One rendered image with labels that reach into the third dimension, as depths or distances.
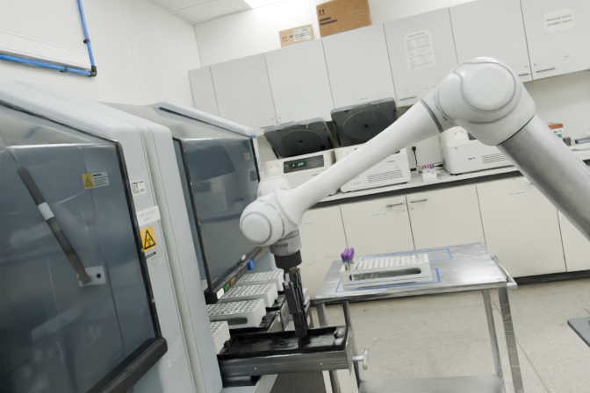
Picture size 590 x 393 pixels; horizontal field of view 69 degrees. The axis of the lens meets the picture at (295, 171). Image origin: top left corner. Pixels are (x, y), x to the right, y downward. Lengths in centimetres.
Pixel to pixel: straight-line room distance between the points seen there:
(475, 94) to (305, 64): 296
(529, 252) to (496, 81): 281
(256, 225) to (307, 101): 284
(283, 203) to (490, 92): 49
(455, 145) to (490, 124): 249
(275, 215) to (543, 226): 286
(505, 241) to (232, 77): 258
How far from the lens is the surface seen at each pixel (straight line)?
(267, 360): 123
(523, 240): 362
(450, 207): 347
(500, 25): 386
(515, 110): 96
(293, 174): 349
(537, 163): 100
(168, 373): 104
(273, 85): 383
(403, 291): 146
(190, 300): 113
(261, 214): 97
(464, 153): 345
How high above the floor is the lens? 132
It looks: 3 degrees down
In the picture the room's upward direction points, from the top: 11 degrees counter-clockwise
